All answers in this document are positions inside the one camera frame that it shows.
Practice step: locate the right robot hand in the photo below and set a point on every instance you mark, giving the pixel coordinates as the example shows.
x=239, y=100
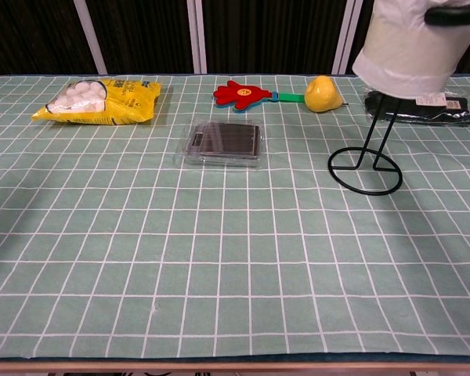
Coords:
x=458, y=15

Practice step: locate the white toilet paper roll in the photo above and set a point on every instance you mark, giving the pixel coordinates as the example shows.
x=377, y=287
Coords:
x=403, y=47

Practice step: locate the red hand clapper toy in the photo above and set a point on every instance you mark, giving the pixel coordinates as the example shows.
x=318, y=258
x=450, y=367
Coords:
x=241, y=95

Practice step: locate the packaged black gloves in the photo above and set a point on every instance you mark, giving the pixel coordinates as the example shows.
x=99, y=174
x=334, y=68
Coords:
x=427, y=113

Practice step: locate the yellow pear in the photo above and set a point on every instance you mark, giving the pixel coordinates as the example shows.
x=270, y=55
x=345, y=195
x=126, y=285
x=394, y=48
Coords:
x=323, y=96

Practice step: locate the scale in clear case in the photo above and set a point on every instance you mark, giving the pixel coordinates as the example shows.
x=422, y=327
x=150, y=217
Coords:
x=223, y=143

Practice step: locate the dark folding partition screen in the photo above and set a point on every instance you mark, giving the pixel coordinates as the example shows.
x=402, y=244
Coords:
x=141, y=35

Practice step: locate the green white grid tablecloth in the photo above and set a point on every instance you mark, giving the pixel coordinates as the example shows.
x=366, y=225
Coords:
x=219, y=243

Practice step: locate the yellow marshmallow bag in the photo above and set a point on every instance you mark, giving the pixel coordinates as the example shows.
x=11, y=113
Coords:
x=129, y=103

